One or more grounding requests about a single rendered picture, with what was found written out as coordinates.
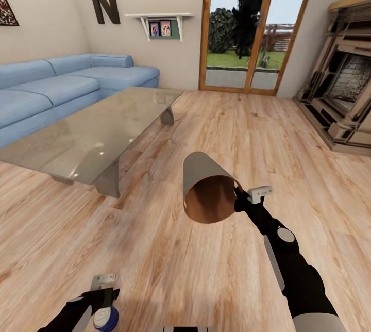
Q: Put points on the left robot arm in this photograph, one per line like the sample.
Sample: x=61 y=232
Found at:
x=76 y=315

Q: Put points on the can of soda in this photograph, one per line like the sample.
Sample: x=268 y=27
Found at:
x=106 y=319

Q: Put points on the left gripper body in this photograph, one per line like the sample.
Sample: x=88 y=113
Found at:
x=103 y=297

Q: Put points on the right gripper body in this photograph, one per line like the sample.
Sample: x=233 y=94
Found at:
x=252 y=210

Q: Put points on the sofa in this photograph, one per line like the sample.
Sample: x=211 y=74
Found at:
x=35 y=94

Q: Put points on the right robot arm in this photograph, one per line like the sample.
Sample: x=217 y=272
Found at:
x=301 y=283

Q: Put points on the trash can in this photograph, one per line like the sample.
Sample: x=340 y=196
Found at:
x=208 y=190

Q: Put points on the shelf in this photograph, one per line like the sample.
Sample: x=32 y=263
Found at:
x=176 y=23

